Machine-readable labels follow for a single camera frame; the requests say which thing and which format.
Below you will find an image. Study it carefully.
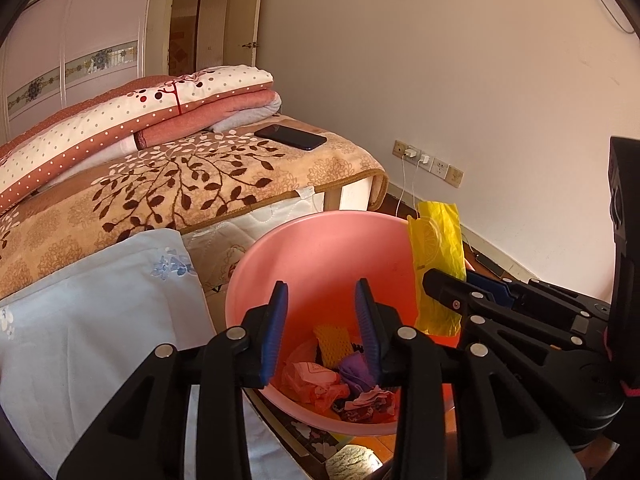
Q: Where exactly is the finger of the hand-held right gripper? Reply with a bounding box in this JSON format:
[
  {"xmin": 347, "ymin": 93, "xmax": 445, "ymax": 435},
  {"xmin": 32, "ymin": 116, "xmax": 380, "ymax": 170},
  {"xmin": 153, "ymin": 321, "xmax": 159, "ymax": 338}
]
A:
[
  {"xmin": 422, "ymin": 268, "xmax": 590, "ymax": 356},
  {"xmin": 466, "ymin": 271, "xmax": 609, "ymax": 333}
]

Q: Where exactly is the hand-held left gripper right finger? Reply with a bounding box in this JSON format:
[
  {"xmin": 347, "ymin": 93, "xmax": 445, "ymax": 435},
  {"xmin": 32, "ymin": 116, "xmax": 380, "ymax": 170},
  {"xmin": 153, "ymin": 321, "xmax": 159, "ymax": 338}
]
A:
[{"xmin": 354, "ymin": 277, "xmax": 586, "ymax": 480}]

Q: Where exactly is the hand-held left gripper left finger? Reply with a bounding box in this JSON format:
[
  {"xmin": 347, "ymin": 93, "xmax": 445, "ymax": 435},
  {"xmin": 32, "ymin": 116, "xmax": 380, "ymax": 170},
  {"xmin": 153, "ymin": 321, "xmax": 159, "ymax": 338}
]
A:
[{"xmin": 56, "ymin": 280, "xmax": 290, "ymax": 480}]

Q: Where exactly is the yellow foam fruit net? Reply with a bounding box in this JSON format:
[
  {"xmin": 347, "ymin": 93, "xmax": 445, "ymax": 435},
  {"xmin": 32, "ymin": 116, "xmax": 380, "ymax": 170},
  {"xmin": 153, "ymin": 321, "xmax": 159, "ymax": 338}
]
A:
[{"xmin": 313, "ymin": 325, "xmax": 357, "ymax": 368}]

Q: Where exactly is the purple wrapper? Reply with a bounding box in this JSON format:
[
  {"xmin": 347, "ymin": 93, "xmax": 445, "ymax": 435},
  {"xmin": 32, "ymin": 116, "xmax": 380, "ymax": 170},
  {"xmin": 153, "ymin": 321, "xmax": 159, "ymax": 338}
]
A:
[{"xmin": 337, "ymin": 352, "xmax": 383, "ymax": 393}]

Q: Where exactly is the clear orange plastic bag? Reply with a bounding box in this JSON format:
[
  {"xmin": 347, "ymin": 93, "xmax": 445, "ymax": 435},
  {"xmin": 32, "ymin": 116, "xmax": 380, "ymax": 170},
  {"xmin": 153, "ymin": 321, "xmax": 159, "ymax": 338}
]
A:
[{"xmin": 280, "ymin": 360, "xmax": 351, "ymax": 415}]

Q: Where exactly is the yellow plastic bag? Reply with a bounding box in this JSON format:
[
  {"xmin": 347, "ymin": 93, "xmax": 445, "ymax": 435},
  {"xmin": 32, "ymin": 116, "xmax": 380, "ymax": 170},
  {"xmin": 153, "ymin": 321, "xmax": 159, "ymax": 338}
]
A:
[{"xmin": 406, "ymin": 201, "xmax": 467, "ymax": 337}]

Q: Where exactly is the red blue wrapper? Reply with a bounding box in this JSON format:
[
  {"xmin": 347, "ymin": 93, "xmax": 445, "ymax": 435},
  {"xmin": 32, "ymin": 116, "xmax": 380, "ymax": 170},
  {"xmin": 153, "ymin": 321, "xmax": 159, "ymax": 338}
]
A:
[{"xmin": 332, "ymin": 385, "xmax": 401, "ymax": 423}]

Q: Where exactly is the pink plastic bucket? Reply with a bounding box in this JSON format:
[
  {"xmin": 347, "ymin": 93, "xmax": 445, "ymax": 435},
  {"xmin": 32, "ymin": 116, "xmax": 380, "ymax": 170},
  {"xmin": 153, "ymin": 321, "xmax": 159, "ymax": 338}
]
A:
[{"xmin": 224, "ymin": 211, "xmax": 476, "ymax": 436}]

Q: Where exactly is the dark patterned mat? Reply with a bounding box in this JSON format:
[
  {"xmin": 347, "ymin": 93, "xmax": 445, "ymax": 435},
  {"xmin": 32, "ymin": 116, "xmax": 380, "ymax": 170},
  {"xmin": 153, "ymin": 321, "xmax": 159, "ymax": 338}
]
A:
[{"xmin": 245, "ymin": 387, "xmax": 346, "ymax": 466}]

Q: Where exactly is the light blue floral cloth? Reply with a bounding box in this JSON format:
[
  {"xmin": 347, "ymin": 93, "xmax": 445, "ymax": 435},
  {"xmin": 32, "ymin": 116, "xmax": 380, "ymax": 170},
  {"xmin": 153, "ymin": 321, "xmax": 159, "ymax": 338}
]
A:
[{"xmin": 0, "ymin": 230, "xmax": 301, "ymax": 480}]

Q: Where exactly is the brown leaf pattern blanket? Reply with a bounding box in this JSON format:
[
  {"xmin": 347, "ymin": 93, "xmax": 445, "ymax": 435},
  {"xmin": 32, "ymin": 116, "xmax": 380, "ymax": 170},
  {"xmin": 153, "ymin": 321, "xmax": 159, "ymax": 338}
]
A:
[{"xmin": 0, "ymin": 114, "xmax": 390, "ymax": 301}]

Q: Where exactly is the black smartphone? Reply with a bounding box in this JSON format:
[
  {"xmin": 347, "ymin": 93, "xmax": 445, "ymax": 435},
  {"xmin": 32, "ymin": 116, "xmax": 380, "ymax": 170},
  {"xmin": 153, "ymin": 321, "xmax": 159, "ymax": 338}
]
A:
[{"xmin": 254, "ymin": 124, "xmax": 328, "ymax": 152}]

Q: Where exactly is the folded pink blanket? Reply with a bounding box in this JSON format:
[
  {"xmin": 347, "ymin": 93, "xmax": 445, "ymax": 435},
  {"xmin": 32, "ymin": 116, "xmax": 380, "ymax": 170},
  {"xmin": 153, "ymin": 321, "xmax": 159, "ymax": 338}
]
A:
[{"xmin": 40, "ymin": 91, "xmax": 283, "ymax": 191}]

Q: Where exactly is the dotted tree print quilt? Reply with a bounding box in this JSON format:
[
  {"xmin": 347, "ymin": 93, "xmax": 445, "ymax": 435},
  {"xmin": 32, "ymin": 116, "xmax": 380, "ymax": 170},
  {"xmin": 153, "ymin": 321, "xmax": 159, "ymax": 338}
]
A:
[{"xmin": 0, "ymin": 65, "xmax": 275, "ymax": 211}]

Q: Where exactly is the brown sliding door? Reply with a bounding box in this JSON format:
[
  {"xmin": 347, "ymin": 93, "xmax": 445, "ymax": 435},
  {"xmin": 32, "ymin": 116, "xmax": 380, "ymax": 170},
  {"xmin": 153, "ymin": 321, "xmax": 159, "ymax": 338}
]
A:
[{"xmin": 167, "ymin": 0, "xmax": 233, "ymax": 77}]

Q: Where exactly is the white room door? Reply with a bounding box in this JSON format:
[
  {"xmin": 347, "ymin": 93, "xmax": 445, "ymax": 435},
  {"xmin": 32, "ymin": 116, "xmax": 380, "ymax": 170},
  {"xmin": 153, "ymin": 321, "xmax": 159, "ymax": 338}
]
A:
[{"xmin": 222, "ymin": 0, "xmax": 266, "ymax": 68}]

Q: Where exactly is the white wardrobe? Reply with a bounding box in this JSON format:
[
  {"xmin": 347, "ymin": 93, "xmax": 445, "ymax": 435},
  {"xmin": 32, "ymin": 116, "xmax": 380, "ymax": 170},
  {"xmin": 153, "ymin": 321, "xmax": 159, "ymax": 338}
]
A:
[{"xmin": 0, "ymin": 0, "xmax": 158, "ymax": 143}]

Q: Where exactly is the white charger cable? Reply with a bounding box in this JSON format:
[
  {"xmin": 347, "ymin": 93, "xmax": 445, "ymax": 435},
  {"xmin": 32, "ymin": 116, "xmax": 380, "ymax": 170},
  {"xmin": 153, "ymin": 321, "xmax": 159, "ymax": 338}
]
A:
[
  {"xmin": 396, "ymin": 147, "xmax": 421, "ymax": 218},
  {"xmin": 412, "ymin": 155, "xmax": 432, "ymax": 211}
]

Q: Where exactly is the row of wall sockets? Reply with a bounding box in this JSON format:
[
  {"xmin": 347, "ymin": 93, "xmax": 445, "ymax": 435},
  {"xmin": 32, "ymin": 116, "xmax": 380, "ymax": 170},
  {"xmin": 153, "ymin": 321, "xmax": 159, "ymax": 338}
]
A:
[{"xmin": 392, "ymin": 140, "xmax": 464, "ymax": 189}]

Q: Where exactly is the wooden bed frame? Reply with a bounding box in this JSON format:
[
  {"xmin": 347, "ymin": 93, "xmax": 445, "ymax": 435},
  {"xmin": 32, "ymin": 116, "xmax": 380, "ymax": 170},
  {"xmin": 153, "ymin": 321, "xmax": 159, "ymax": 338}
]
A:
[{"xmin": 325, "ymin": 170, "xmax": 390, "ymax": 213}]

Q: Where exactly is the black wall cable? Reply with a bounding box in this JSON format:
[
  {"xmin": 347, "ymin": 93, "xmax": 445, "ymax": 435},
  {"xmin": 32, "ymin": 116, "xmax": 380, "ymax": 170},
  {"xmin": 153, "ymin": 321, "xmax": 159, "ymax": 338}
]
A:
[{"xmin": 586, "ymin": 0, "xmax": 640, "ymax": 36}]

